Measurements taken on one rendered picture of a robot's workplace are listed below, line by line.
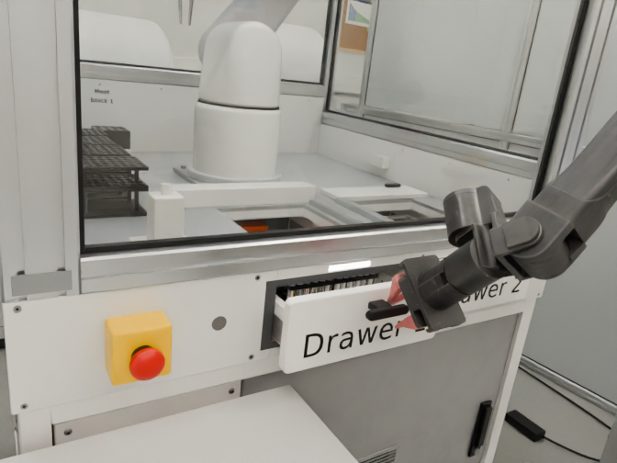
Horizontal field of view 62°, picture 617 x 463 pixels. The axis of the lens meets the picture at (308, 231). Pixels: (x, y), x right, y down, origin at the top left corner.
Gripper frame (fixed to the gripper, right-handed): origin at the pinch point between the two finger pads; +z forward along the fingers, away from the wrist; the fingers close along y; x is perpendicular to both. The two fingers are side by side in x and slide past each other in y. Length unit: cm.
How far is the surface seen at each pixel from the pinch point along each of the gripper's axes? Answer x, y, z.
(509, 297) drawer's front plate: -37.6, 0.5, 9.4
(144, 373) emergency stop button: 36.4, 0.2, 2.9
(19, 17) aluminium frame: 46, 31, -19
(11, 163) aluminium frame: 48, 22, -8
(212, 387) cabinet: 24.1, -1.0, 16.8
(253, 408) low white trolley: 20.6, -6.0, 12.3
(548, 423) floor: -130, -36, 90
